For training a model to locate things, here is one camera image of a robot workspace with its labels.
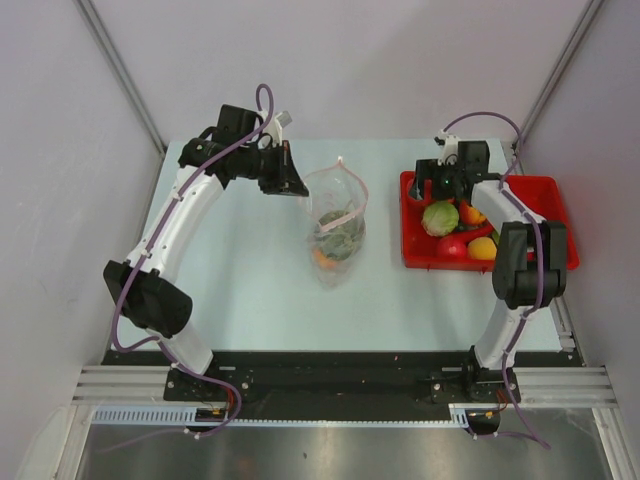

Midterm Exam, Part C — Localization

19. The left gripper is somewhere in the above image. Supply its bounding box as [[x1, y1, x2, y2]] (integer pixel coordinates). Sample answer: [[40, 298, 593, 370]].
[[237, 140, 308, 197]]

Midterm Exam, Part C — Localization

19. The clear pink-dotted zip bag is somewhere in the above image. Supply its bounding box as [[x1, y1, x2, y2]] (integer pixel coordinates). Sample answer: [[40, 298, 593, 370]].
[[298, 157, 369, 288]]

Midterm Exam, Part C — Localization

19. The green toy melon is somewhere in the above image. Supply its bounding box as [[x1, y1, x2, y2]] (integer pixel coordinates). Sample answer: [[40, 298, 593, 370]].
[[313, 210, 366, 261]]

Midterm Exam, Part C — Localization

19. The orange-red toy peach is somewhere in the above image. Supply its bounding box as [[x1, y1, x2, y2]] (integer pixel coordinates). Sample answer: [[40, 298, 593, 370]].
[[312, 249, 338, 270]]

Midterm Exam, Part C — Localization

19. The red toy apple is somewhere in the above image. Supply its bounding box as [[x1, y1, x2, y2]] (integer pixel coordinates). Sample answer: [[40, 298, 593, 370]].
[[406, 180, 416, 199]]

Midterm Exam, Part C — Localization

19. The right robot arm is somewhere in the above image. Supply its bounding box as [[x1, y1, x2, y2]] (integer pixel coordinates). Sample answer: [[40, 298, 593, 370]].
[[407, 134, 569, 401]]

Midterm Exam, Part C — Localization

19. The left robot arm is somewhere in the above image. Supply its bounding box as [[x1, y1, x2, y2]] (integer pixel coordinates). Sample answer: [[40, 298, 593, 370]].
[[103, 105, 309, 400]]

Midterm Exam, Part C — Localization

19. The green toy cabbage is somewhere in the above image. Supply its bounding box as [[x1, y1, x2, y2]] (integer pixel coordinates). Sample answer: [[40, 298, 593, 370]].
[[421, 201, 459, 237]]

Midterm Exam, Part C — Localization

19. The red-yellow toy mango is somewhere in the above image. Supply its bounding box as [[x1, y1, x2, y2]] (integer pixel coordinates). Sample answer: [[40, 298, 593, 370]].
[[458, 200, 487, 226]]

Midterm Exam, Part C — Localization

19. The red toy chili pepper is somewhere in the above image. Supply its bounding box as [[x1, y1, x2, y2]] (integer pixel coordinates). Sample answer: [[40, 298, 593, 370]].
[[456, 224, 494, 244]]

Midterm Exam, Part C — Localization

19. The red toy tomato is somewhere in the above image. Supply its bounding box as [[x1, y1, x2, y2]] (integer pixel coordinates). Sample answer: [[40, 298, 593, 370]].
[[436, 235, 467, 259]]

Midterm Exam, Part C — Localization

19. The yellow-orange toy apricot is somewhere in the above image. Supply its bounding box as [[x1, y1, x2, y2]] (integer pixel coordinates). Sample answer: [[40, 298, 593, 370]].
[[467, 237, 497, 261]]

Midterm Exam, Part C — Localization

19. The red plastic tray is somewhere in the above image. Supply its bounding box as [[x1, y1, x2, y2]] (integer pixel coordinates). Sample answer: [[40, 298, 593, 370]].
[[399, 170, 581, 275]]

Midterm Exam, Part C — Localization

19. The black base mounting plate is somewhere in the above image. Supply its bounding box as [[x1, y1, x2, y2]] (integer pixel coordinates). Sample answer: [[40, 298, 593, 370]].
[[102, 350, 521, 424]]

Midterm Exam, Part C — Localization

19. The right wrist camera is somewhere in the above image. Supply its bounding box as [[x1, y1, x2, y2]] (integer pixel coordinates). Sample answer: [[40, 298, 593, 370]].
[[434, 130, 460, 166]]

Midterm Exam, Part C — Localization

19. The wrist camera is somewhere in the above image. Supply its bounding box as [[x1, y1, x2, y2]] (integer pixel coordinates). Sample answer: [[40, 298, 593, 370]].
[[434, 130, 460, 166], [258, 111, 292, 149]]

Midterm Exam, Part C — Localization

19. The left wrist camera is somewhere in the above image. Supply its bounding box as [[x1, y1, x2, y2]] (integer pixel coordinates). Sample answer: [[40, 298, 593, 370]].
[[258, 111, 292, 149]]

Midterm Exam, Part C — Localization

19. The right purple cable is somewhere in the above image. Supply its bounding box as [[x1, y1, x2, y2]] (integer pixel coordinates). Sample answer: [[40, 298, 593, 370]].
[[442, 110, 554, 450]]

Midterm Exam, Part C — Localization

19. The purple cable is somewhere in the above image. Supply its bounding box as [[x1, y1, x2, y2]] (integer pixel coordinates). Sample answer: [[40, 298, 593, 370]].
[[442, 110, 554, 450], [94, 82, 276, 454]]

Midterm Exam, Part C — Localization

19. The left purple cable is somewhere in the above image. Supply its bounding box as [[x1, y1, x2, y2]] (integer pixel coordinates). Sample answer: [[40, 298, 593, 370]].
[[94, 82, 276, 454]]

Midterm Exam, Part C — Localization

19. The white slotted cable duct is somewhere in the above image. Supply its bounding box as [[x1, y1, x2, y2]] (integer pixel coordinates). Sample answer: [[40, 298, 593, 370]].
[[92, 403, 474, 429]]

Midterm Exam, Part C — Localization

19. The aluminium frame rail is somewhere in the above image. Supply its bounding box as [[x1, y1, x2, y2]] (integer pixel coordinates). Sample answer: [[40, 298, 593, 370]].
[[72, 366, 169, 405]]

